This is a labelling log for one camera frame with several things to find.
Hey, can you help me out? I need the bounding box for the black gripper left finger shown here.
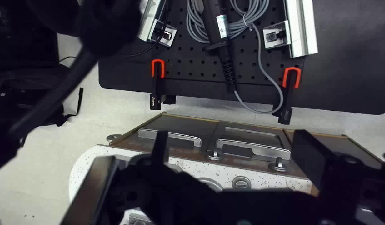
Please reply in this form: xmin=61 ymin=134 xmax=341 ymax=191
xmin=60 ymin=130 xmax=228 ymax=225

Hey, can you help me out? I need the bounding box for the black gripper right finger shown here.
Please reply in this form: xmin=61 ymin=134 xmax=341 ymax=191
xmin=291 ymin=129 xmax=385 ymax=225

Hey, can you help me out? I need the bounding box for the silver toy oven knob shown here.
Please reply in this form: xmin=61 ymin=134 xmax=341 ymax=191
xmin=206 ymin=150 xmax=223 ymax=162
xmin=105 ymin=134 xmax=123 ymax=144
xmin=268 ymin=156 xmax=289 ymax=174

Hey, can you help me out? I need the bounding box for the wooden toy kitchen unit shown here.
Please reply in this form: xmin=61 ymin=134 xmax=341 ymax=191
xmin=68 ymin=111 xmax=385 ymax=225

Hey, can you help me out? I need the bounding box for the grey round stove knob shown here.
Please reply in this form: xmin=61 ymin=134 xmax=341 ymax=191
xmin=231 ymin=175 xmax=253 ymax=191

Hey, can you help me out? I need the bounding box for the black clamp orange grip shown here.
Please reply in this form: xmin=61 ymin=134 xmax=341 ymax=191
xmin=149 ymin=57 xmax=178 ymax=111
xmin=271 ymin=65 xmax=304 ymax=125

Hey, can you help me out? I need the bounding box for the black perforated mounting board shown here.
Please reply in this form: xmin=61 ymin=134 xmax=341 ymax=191
xmin=98 ymin=0 xmax=385 ymax=116

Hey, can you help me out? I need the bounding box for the aluminium extrusion bar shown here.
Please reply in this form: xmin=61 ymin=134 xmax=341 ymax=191
xmin=284 ymin=0 xmax=320 ymax=59
xmin=136 ymin=0 xmax=165 ymax=42

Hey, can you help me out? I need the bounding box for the silver toy door handle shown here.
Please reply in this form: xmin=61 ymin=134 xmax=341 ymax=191
xmin=136 ymin=127 xmax=204 ymax=147
xmin=214 ymin=137 xmax=293 ymax=161

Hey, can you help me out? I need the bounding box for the silver corner bracket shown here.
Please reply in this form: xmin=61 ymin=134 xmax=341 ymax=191
xmin=261 ymin=21 xmax=293 ymax=50
xmin=153 ymin=19 xmax=179 ymax=47

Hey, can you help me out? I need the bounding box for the black ribbed cable connector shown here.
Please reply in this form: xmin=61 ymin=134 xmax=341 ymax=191
xmin=201 ymin=0 xmax=240 ymax=94

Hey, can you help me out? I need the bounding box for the grey coiled cable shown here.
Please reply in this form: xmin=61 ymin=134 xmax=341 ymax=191
xmin=185 ymin=0 xmax=285 ymax=115

